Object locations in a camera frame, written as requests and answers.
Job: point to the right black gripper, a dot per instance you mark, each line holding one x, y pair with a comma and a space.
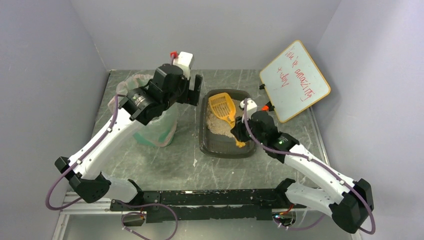
241, 129

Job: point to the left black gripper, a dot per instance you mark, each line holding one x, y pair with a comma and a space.
191, 89

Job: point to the yellow litter scoop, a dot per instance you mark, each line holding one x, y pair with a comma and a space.
223, 107

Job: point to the clear plastic bin liner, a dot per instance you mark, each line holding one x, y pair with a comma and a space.
132, 82

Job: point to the green trash bin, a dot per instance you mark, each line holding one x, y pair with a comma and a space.
160, 131

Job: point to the dark grey litter tray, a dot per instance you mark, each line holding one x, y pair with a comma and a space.
221, 146

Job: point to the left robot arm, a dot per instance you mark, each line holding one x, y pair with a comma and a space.
133, 111

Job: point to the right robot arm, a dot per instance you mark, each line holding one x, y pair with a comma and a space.
348, 202

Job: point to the beige cat litter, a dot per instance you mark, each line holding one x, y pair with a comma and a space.
218, 126

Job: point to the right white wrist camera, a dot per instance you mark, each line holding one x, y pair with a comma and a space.
248, 107

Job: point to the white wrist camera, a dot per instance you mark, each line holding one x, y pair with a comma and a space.
248, 107
183, 60

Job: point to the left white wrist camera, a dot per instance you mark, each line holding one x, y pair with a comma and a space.
183, 60

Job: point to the small whiteboard wooden frame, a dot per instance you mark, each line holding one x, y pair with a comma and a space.
293, 82

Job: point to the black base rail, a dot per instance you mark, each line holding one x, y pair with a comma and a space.
191, 205

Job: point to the aluminium frame rail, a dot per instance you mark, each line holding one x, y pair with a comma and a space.
80, 208

